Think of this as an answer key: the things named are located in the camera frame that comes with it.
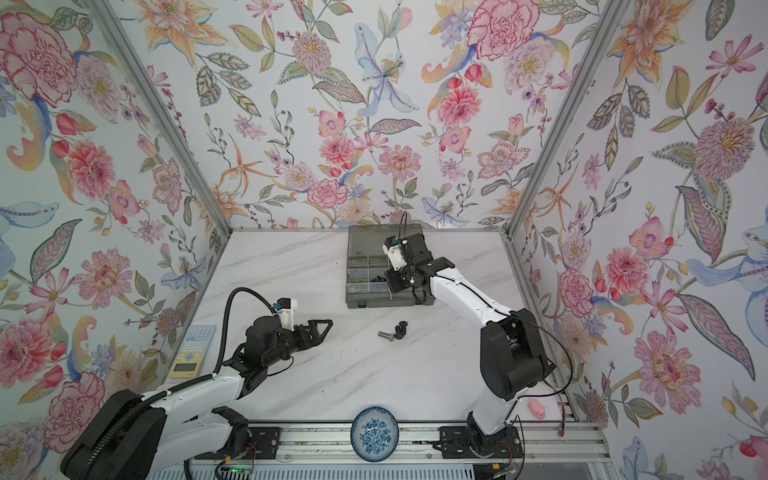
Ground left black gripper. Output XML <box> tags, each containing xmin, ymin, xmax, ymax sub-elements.
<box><xmin>261</xmin><ymin>318</ymin><xmax>332</xmax><ymax>370</ymax></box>

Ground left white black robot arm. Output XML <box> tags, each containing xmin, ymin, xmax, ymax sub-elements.
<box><xmin>60</xmin><ymin>316</ymin><xmax>333</xmax><ymax>479</ymax></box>

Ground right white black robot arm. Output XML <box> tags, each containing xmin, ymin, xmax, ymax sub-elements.
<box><xmin>383</xmin><ymin>233</ymin><xmax>555</xmax><ymax>455</ymax></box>

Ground grey compartment organizer box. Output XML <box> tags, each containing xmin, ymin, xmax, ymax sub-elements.
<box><xmin>345</xmin><ymin>224</ymin><xmax>435</xmax><ymax>309</ymax></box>

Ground blue patterned ceramic plate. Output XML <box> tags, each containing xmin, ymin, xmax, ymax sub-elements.
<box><xmin>350</xmin><ymin>406</ymin><xmax>400</xmax><ymax>463</ymax></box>

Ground yellow grey calculator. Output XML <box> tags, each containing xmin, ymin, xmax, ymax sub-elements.
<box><xmin>168</xmin><ymin>325</ymin><xmax>216</xmax><ymax>380</ymax></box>

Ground pink small toy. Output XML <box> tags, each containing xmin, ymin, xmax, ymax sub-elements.
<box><xmin>526</xmin><ymin>398</ymin><xmax>546</xmax><ymax>420</ymax></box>

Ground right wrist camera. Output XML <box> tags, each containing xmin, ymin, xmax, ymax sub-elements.
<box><xmin>382</xmin><ymin>236</ymin><xmax>407</xmax><ymax>271</ymax></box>

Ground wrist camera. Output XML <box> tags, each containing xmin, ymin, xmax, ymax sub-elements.
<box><xmin>273</xmin><ymin>297</ymin><xmax>297</xmax><ymax>331</ymax></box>
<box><xmin>382</xmin><ymin>236</ymin><xmax>407</xmax><ymax>271</ymax></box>

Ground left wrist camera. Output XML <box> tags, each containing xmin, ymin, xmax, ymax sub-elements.
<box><xmin>273</xmin><ymin>297</ymin><xmax>297</xmax><ymax>331</ymax></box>

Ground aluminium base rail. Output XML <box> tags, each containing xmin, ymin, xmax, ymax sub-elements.
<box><xmin>95</xmin><ymin>421</ymin><xmax>607</xmax><ymax>466</ymax></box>

